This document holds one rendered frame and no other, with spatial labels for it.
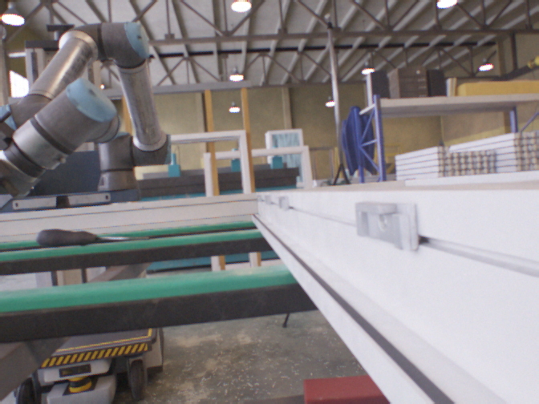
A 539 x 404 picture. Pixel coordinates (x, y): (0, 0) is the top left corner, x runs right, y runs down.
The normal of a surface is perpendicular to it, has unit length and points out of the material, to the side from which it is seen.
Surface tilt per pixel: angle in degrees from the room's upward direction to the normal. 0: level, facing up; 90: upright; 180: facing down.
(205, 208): 90
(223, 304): 90
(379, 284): 90
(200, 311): 90
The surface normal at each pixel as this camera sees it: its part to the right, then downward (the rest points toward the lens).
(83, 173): 0.25, 0.01
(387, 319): -0.08, -1.00
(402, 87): -0.03, 0.04
